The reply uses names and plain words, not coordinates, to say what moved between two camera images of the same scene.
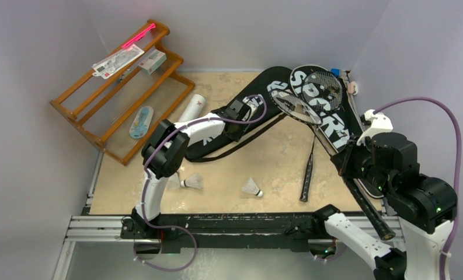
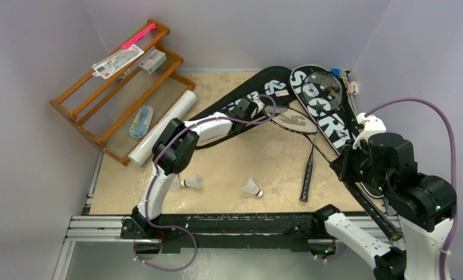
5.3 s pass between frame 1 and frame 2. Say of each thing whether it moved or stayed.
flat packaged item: stayed
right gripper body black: stayed
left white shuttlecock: stayed
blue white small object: stayed
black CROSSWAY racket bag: moved
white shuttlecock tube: moved
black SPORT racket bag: stayed
